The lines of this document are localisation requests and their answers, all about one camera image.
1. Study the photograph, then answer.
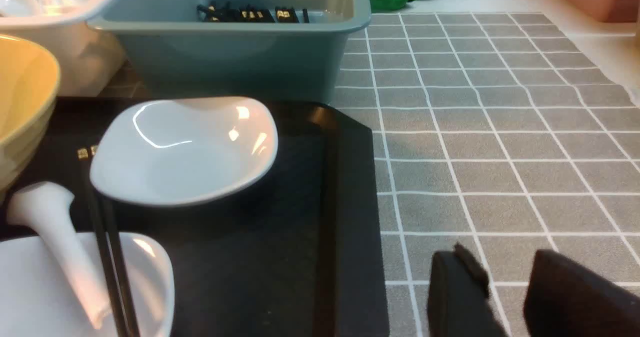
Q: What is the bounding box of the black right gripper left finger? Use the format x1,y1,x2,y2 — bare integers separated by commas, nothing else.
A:
427,243,507,337

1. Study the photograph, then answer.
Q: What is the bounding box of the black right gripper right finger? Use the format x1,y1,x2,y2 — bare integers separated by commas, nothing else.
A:
523,249,640,337

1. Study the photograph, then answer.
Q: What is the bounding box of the white ceramic soup spoon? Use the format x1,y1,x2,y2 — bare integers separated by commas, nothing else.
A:
6,180,112,330

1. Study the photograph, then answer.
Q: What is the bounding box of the yellow noodle bowl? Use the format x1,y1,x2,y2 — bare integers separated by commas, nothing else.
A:
0,35,61,200

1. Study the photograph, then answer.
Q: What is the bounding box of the black plastic serving tray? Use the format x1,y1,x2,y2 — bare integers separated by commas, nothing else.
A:
0,96,391,337

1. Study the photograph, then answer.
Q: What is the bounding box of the grey tile pattern mat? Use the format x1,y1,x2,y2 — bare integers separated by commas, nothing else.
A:
98,12,640,337

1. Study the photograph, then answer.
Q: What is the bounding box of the teal plastic chopstick bin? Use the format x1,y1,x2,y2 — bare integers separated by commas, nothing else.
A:
87,0,371,102

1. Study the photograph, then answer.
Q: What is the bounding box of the white square dish far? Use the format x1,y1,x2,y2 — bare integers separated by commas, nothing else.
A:
89,96,279,207

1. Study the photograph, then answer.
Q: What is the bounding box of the white square dish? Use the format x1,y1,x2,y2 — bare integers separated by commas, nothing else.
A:
89,96,279,207
0,232,175,337

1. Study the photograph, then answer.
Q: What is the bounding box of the black chopsticks pile in bin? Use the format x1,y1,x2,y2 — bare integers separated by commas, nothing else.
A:
195,0,311,24

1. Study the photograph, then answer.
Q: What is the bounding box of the white square dish near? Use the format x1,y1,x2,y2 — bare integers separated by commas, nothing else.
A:
0,232,175,337

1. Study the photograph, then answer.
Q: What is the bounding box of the white plastic spoon bin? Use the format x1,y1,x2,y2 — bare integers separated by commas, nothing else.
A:
0,0,125,97

